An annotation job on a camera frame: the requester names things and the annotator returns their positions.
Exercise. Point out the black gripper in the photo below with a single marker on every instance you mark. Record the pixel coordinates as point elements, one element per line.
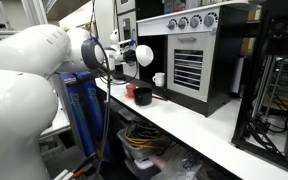
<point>129,56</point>

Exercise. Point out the white bowl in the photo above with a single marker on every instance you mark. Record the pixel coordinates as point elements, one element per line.
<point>144,55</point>

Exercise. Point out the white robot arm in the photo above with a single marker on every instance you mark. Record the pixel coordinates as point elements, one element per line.
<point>17,100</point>

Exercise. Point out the white toy refrigerator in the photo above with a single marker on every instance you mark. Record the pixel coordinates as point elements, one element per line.
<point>127,26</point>

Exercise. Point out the translucent orange cup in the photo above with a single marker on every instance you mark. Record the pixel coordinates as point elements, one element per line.
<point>130,90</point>

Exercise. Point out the white mug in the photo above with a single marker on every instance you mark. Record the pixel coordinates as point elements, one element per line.
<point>160,79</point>

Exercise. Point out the orange saucer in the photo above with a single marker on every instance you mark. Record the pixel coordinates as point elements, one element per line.
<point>128,97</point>

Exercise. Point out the black mug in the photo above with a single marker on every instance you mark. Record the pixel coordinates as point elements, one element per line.
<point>142,96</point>

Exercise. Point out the wooden stick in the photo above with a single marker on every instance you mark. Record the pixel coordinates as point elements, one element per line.
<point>160,98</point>

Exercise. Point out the blue hockey box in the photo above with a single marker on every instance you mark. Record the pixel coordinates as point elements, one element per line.
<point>95,110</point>
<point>80,116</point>

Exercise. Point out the pink plastic item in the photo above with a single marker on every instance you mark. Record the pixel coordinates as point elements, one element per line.
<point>165,156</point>

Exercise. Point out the clear plastic bag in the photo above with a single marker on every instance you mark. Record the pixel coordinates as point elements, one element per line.
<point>184,166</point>

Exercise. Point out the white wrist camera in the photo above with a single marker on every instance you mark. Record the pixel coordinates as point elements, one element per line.
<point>126,44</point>

